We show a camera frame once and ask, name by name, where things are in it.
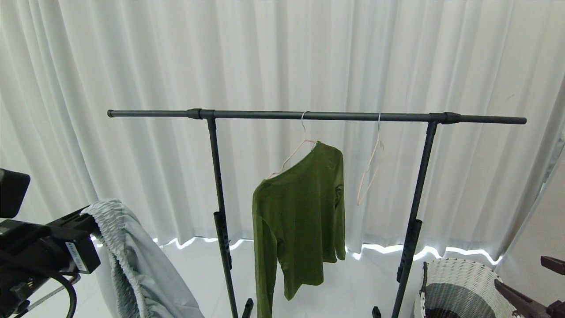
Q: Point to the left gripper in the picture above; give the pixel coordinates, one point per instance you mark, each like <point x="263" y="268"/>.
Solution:
<point x="53" y="256"/>

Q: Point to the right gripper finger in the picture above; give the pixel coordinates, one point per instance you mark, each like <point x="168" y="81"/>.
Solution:
<point x="521" y="304"/>
<point x="554" y="266"/>

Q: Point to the pale grey garment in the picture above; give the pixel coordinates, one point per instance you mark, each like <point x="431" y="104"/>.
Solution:
<point x="141" y="265"/>

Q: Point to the green printed shirt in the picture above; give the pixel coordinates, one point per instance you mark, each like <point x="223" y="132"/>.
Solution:
<point x="300" y="212"/>

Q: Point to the pink clothes hanger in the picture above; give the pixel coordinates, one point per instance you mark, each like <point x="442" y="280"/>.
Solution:
<point x="378" y="128"/>
<point x="303" y="128"/>

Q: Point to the white laundry basket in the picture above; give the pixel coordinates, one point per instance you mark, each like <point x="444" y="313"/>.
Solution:
<point x="463" y="282"/>

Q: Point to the black clothes rack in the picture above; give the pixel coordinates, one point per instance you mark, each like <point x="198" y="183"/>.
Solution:
<point x="309" y="115"/>

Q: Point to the white curtain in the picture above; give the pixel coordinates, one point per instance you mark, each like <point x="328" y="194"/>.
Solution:
<point x="265" y="57"/>

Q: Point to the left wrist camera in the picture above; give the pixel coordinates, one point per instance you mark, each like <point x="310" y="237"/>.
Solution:
<point x="13" y="192"/>

